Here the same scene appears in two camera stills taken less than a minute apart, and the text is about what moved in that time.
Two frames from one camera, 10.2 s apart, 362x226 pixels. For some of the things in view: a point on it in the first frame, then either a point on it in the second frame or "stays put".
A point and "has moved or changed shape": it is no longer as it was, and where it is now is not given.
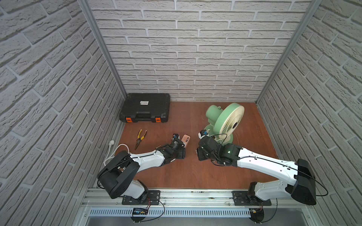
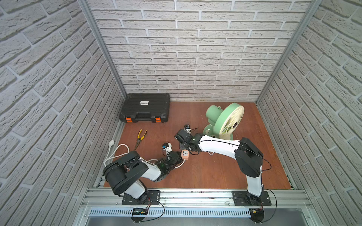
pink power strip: [185, 139] has moved or changed shape
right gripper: [199, 155] to [181, 146]
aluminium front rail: [102, 198] stays put
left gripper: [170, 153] to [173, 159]
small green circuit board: [139, 211] stays put
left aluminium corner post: [85, 7] stays put
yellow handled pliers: [139, 140] stays put
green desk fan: [223, 123] stays put
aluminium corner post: [304, 22] stays put
